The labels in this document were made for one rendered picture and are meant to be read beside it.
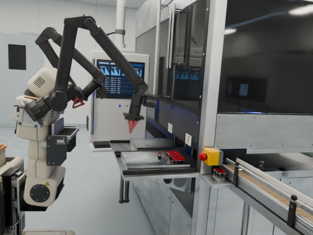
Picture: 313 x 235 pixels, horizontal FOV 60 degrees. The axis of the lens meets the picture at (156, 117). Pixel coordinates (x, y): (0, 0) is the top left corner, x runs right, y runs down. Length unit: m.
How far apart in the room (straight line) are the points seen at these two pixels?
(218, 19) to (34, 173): 1.22
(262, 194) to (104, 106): 1.47
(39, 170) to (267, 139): 1.23
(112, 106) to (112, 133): 0.23
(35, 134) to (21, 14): 5.61
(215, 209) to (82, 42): 5.78
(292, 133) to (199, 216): 0.70
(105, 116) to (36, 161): 0.88
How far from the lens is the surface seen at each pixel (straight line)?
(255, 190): 1.25
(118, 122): 2.30
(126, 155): 1.65
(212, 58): 1.38
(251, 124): 1.53
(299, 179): 1.84
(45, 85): 1.47
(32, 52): 6.87
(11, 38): 6.97
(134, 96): 1.36
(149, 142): 2.01
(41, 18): 6.94
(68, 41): 1.26
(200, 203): 1.53
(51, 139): 1.48
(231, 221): 1.68
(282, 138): 1.67
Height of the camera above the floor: 1.38
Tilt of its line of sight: 9 degrees down
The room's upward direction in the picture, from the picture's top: 3 degrees clockwise
